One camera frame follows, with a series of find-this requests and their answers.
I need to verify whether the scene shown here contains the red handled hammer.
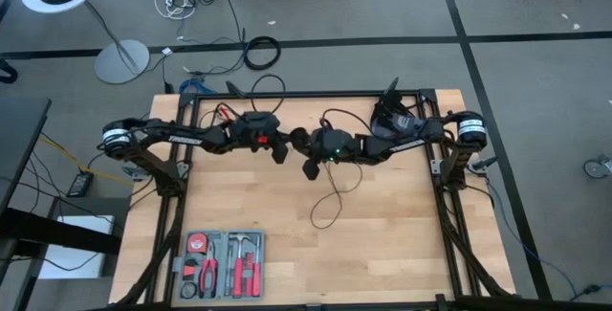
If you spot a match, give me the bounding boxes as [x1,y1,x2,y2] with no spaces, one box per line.
[227,232,251,300]

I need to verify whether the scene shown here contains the slim grey metal tool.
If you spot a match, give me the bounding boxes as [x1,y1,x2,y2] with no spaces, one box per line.
[223,246,233,299]

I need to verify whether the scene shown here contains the dark aluminium table frame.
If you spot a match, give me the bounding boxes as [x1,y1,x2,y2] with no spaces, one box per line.
[112,88,520,311]

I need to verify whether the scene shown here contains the long blue floor cable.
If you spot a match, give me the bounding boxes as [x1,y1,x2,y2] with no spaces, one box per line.
[487,181,601,302]

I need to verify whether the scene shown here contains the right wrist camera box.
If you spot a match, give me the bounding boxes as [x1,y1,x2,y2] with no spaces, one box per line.
[301,157,322,182]

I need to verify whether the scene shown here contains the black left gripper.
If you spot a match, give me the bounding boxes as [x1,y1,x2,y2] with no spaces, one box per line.
[228,111,295,153]

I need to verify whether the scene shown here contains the red tape measure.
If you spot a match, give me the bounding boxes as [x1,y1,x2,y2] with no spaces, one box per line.
[186,233,209,255]

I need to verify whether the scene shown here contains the black desk top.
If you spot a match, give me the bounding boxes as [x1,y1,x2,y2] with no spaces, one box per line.
[0,96,53,219]

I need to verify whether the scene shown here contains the yellow floor cable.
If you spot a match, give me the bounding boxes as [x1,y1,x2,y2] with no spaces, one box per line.
[40,131,138,187]

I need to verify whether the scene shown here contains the left camera black cable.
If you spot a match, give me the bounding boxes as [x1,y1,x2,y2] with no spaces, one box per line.
[249,74,287,114]

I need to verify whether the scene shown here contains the tangled black floor cables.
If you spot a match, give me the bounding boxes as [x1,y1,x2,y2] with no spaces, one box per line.
[162,0,248,80]

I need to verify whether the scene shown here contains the tangled white cables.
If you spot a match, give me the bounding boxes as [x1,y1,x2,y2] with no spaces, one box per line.
[153,0,198,21]

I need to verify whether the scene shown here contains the camera black cable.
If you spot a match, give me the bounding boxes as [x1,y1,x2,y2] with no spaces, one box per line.
[319,107,375,135]
[249,74,287,114]

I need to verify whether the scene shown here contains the red handled screwdriver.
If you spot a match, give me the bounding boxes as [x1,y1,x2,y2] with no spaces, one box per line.
[251,233,263,299]

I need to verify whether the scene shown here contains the black pouch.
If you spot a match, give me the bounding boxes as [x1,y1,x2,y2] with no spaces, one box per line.
[371,91,427,141]

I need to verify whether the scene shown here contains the looped thin arm cable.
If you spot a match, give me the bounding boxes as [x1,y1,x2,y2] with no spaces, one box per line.
[198,102,241,128]

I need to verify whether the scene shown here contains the white box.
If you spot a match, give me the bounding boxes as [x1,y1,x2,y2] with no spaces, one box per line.
[36,213,117,280]

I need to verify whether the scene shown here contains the bundled blue cable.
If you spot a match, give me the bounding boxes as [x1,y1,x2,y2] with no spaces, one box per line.
[178,76,208,95]

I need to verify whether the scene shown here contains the grey plastic tool case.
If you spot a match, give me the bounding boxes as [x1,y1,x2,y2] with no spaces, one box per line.
[172,228,268,302]

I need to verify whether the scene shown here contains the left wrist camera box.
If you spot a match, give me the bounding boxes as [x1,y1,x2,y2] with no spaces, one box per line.
[270,141,291,166]

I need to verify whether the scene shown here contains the right camera black cable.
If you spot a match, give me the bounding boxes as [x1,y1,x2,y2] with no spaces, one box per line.
[319,107,375,135]

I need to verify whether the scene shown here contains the red black utility knife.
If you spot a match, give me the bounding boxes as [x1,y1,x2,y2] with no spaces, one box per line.
[183,258,202,281]

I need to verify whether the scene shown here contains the black power adapter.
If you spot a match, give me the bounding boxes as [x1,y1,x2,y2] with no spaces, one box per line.
[65,170,96,199]

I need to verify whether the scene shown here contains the coiled black floor cable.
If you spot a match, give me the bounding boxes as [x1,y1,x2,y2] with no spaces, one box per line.
[242,34,283,72]

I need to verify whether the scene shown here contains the black desk crossbar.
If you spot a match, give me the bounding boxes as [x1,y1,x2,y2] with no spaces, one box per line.
[0,207,123,257]

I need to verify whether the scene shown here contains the thin black cord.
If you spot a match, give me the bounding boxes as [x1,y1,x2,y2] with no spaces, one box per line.
[309,160,364,231]

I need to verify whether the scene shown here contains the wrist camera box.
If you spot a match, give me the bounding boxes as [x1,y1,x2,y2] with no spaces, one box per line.
[270,141,291,166]
[301,157,322,182]

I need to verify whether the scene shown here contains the grey caster wheel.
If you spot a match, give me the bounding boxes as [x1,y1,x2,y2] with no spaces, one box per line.
[581,154,612,181]

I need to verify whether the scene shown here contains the grey disc floor stand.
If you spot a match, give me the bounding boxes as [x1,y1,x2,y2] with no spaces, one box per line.
[78,0,151,86]

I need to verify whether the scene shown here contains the black plastic spool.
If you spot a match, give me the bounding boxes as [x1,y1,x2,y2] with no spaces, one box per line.
[289,127,313,152]

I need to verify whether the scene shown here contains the red handled pliers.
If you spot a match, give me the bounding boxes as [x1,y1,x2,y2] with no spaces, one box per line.
[199,241,220,300]

